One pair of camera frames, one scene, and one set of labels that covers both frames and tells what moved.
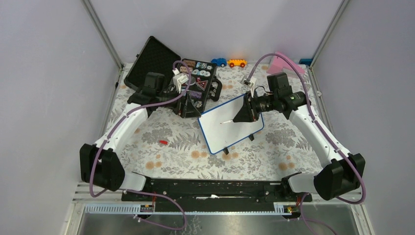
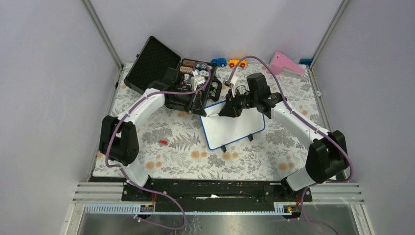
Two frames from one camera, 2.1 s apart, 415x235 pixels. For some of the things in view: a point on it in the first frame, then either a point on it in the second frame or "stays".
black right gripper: x=248 y=113 -> x=231 y=108
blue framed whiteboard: x=219 y=136 stays
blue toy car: x=221 y=61 stays
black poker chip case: x=194 y=82 stays
